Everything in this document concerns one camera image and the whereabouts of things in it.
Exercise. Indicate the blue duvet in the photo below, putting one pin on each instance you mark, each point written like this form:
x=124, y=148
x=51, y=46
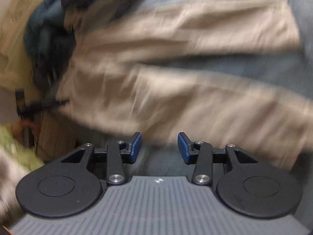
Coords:
x=41, y=29

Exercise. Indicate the black clamp mount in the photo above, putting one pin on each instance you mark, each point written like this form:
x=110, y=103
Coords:
x=41, y=105

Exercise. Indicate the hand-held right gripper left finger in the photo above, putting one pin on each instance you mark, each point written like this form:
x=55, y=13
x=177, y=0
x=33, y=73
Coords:
x=135, y=149

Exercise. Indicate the green cloth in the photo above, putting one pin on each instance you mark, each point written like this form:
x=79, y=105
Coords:
x=17, y=146

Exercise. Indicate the cream carved headboard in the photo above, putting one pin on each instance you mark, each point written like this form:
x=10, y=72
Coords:
x=14, y=17

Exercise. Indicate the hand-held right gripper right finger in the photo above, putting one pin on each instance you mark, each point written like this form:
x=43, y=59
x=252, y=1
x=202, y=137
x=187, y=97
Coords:
x=183, y=149

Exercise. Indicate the beige pants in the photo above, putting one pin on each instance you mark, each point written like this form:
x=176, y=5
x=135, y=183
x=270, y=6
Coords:
x=171, y=90

